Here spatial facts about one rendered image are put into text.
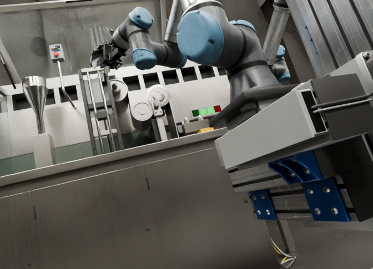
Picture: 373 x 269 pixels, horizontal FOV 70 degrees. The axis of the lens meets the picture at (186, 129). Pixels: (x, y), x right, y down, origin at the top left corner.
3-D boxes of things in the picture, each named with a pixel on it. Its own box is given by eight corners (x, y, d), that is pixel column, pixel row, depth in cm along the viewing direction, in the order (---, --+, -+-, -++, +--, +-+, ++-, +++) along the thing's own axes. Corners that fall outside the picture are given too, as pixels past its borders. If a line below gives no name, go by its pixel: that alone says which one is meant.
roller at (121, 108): (105, 103, 162) (101, 82, 165) (110, 116, 185) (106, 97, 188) (129, 99, 165) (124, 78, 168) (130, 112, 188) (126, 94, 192)
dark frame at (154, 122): (159, 152, 158) (151, 120, 162) (155, 161, 189) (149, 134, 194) (171, 149, 160) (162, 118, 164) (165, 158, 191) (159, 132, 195)
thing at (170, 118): (176, 128, 164) (169, 100, 168) (171, 137, 186) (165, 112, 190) (177, 128, 164) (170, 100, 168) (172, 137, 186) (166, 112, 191)
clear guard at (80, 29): (-14, 11, 157) (-14, 11, 157) (21, 84, 191) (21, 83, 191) (161, -4, 181) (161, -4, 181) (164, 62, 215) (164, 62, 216)
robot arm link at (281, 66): (268, 84, 144) (262, 66, 146) (284, 83, 149) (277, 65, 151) (279, 77, 137) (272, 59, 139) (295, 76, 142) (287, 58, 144)
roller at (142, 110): (134, 121, 160) (130, 102, 163) (135, 132, 185) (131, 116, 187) (154, 117, 163) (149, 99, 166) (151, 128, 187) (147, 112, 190)
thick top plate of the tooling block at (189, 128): (186, 133, 160) (183, 123, 162) (176, 147, 198) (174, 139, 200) (210, 127, 164) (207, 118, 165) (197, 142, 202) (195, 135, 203)
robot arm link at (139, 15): (138, 23, 84) (132, 0, 86) (120, 42, 91) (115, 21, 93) (157, 29, 89) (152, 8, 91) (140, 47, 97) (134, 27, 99)
